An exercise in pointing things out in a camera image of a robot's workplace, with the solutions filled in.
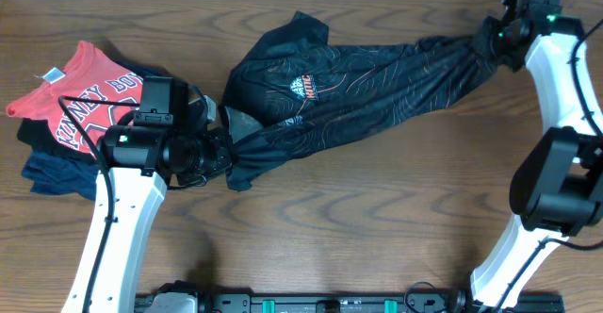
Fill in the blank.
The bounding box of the black orange-patterned jersey shirt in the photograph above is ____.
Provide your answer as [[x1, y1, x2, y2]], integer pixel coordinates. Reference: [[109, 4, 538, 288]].
[[221, 12, 498, 191]]

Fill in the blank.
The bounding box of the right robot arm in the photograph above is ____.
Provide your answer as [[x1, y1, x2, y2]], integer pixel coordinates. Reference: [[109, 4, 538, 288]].
[[448, 0, 602, 312]]

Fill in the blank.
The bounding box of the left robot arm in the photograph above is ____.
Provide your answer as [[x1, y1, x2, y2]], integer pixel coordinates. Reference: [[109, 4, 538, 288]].
[[62, 76, 234, 312]]

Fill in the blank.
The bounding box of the red printed folded t-shirt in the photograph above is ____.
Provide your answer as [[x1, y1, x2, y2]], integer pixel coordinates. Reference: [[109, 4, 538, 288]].
[[6, 41, 143, 154]]

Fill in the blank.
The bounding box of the navy blue folded t-shirt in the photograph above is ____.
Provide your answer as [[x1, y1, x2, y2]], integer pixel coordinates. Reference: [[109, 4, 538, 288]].
[[20, 64, 161, 202]]

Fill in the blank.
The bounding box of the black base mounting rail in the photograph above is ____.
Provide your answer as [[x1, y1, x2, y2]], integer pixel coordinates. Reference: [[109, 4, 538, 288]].
[[136, 279, 566, 313]]

